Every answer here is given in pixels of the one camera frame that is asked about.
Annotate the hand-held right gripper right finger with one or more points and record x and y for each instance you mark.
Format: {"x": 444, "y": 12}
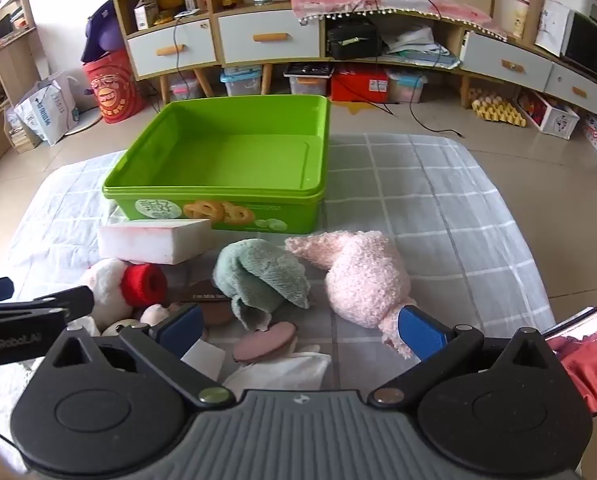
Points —
{"x": 421, "y": 332}

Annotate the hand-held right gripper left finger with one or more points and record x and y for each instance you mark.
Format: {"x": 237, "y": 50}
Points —
{"x": 178, "y": 326}

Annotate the dark brown soft pouch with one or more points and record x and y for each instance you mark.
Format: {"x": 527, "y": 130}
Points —
{"x": 216, "y": 312}

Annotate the white tissue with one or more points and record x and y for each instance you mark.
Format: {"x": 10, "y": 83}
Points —
{"x": 203, "y": 357}

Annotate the red and white plush doll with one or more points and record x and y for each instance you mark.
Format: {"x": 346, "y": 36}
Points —
{"x": 106, "y": 285}

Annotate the pink plush toy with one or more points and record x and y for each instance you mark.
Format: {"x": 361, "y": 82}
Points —
{"x": 363, "y": 280}

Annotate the brown round puff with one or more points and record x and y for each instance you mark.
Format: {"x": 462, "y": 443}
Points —
{"x": 266, "y": 342}

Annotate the white foam block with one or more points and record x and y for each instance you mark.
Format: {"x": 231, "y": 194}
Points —
{"x": 148, "y": 240}

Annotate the green towel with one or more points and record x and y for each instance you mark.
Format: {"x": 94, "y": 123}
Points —
{"x": 258, "y": 275}

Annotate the white cloth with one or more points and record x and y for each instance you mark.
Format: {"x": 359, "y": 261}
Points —
{"x": 288, "y": 372}

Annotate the green plastic box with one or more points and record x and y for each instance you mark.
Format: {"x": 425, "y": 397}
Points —
{"x": 228, "y": 160}

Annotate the grey checkered blanket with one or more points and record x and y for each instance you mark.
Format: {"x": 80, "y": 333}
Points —
{"x": 403, "y": 210}

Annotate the person's red clothing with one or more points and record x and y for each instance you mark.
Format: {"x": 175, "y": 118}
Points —
{"x": 590, "y": 365}

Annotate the white paper bag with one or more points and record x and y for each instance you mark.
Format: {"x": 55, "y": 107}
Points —
{"x": 46, "y": 110}

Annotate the red bucket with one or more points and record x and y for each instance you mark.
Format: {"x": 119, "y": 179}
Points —
{"x": 113, "y": 87}

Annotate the wooden bookshelf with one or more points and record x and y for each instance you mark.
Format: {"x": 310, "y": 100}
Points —
{"x": 8, "y": 60}

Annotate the small pink storage box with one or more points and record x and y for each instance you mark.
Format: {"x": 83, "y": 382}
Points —
{"x": 186, "y": 90}

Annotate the yellow egg tray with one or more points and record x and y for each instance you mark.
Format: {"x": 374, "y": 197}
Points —
{"x": 498, "y": 107}

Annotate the clear storage box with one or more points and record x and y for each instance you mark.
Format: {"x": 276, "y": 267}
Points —
{"x": 406, "y": 87}

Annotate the blue lid storage box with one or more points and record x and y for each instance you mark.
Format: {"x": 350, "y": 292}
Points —
{"x": 241, "y": 82}

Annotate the white toy box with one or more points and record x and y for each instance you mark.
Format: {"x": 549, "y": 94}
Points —
{"x": 553, "y": 117}

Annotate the red cardboard box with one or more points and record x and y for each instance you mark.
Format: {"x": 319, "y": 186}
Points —
{"x": 361, "y": 85}

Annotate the white drawer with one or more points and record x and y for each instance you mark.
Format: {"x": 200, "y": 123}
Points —
{"x": 268, "y": 37}
{"x": 505, "y": 62}
{"x": 171, "y": 50}
{"x": 575, "y": 89}

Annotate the black lid storage box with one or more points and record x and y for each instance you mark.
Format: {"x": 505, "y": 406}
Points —
{"x": 308, "y": 79}

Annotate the pile of folded papers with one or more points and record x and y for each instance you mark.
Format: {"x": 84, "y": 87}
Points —
{"x": 418, "y": 45}

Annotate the black bag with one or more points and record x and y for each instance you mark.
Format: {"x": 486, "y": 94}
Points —
{"x": 353, "y": 40}

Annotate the tall wooden shelf cabinet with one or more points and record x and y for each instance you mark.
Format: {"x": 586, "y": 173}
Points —
{"x": 123, "y": 10}

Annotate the small white carton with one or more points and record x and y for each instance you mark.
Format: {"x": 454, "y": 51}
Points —
{"x": 144, "y": 15}

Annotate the low wooden TV stand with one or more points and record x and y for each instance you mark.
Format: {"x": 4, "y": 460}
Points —
{"x": 443, "y": 27}

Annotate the microwave oven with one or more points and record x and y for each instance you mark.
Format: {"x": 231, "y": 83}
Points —
{"x": 585, "y": 47}

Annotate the white bottle red cap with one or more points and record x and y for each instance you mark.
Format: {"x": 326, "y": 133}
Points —
{"x": 522, "y": 10}

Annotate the pink fringed cloth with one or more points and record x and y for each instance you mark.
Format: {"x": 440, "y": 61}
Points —
{"x": 328, "y": 0}

